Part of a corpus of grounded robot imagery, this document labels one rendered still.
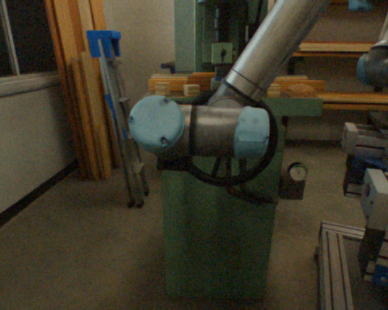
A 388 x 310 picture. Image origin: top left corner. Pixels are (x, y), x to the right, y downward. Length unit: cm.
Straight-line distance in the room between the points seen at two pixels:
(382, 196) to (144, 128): 51
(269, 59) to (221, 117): 16
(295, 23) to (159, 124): 27
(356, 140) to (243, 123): 81
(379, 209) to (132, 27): 325
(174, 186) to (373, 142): 74
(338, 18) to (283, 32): 308
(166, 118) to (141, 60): 318
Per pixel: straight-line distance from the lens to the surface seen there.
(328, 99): 307
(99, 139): 238
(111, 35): 176
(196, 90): 92
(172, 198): 104
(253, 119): 37
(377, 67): 120
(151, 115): 36
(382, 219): 70
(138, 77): 355
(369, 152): 117
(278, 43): 48
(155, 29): 348
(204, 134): 37
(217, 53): 101
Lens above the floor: 104
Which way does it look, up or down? 21 degrees down
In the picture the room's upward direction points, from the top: straight up
